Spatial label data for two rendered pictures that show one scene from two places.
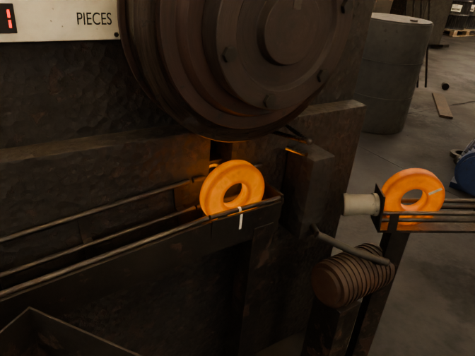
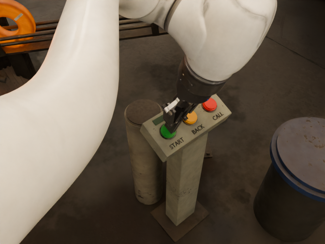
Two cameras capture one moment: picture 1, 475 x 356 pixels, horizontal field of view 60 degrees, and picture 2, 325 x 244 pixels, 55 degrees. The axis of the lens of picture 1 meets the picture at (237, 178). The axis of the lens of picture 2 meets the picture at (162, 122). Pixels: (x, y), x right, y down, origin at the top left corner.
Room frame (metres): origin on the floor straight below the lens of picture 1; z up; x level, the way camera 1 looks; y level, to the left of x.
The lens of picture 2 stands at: (0.06, -0.87, 1.22)
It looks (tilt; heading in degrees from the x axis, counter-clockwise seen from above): 49 degrees down; 356
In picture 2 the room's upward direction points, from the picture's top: straight up
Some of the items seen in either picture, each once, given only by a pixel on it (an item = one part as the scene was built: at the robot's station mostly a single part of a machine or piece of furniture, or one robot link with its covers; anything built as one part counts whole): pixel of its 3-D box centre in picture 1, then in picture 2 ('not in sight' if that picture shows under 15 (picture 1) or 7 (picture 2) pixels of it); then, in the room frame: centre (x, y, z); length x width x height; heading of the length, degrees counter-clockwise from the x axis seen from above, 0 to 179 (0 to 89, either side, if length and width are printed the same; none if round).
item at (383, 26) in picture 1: (382, 72); not in sight; (3.54, -1.12, 0.45); 0.59 x 0.59 x 0.89
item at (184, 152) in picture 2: not in sight; (183, 174); (0.61, -0.98, 0.31); 0.24 x 0.16 x 0.62; 126
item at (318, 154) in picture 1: (303, 190); not in sight; (0.96, -0.18, 0.68); 0.11 x 0.08 x 0.24; 36
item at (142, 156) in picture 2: not in sight; (146, 158); (0.72, -0.85, 0.26); 0.12 x 0.12 x 0.52
